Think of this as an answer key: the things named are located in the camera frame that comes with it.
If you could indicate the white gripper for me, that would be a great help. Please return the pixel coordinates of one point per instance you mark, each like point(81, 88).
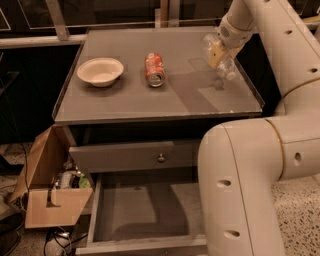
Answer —
point(232, 36)

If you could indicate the clear plastic water bottle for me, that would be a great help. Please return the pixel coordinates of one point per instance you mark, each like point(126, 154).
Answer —
point(226, 68)

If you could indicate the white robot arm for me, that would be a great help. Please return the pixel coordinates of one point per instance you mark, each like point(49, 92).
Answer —
point(239, 161)

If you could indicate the grey drawer cabinet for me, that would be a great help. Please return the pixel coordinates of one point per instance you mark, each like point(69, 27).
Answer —
point(191, 100)

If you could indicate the grey top drawer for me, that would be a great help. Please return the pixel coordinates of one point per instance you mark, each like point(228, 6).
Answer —
point(135, 156)

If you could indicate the grey open middle drawer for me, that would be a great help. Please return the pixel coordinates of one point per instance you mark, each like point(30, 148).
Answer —
point(146, 213)

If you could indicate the orange soda can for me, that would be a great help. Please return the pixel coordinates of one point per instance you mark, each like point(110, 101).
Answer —
point(154, 70)

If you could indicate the metal railing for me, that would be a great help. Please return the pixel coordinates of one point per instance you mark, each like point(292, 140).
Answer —
point(63, 20)

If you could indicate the white paper bowl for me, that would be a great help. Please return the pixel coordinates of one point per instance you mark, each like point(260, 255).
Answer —
point(100, 72)

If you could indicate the clutter inside cardboard box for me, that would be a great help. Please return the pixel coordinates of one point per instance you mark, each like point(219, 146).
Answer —
point(70, 177)

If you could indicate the open cardboard box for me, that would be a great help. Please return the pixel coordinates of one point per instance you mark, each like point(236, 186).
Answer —
point(46, 206)

